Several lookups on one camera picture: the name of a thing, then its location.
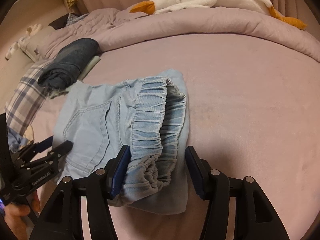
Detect light blue strawberry pants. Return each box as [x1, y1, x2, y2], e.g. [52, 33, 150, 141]
[53, 69, 189, 215]

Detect folded dark denim jeans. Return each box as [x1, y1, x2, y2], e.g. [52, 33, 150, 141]
[37, 38, 99, 90]

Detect white goose plush toy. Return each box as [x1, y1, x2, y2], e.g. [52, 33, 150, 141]
[130, 0, 307, 30]

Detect plaid pillow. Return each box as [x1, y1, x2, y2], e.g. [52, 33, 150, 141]
[4, 60, 52, 135]

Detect small white plush toy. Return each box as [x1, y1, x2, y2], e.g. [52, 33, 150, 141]
[5, 24, 43, 60]

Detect pink quilted duvet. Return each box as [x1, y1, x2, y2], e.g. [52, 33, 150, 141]
[37, 7, 319, 61]

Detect dark clothes pile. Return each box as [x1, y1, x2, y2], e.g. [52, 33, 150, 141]
[48, 13, 88, 30]

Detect person's left hand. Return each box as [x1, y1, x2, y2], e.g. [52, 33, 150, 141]
[4, 191, 41, 240]

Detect blue yellow crumpled clothes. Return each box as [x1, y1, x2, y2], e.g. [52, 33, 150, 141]
[8, 126, 34, 153]

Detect grey pillow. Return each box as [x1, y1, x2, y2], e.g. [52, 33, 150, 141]
[20, 26, 55, 62]

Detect pink bed sheet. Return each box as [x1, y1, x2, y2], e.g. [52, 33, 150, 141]
[30, 33, 320, 240]

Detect folded light green garment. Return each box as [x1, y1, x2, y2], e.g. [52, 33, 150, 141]
[48, 56, 101, 99]

